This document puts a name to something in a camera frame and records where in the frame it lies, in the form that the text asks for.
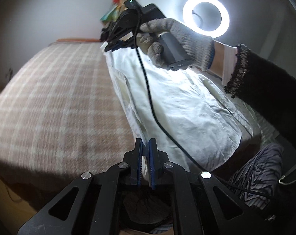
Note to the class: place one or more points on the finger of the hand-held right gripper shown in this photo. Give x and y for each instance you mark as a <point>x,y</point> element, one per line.
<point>110,33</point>
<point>119,44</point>

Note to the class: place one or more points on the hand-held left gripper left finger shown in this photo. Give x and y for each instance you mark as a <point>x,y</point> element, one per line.
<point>139,162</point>

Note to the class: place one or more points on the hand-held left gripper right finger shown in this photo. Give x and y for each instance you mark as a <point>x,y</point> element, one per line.
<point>153,164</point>

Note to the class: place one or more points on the white shirt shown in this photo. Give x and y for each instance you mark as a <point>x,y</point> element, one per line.
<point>187,102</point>

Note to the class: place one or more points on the person's right forearm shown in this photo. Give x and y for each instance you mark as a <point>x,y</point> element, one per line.
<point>272,85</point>

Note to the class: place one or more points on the person's right hand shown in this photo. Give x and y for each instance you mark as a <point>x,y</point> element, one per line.
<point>187,44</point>

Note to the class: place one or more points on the orange bed headboard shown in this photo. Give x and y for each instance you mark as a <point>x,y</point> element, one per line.
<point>74,40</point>

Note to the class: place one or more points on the dark fuzzy cloth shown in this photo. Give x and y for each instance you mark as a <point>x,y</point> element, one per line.
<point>145,208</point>

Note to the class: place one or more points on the round white lamp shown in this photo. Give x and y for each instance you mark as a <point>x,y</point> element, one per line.
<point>187,22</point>

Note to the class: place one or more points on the beige plaid blanket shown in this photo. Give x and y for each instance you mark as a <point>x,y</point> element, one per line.
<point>52,102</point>

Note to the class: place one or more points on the grey striped pants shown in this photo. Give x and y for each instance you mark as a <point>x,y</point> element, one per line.
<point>258,173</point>

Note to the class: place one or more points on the metal hook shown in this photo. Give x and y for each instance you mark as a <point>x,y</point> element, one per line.
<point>281,180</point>

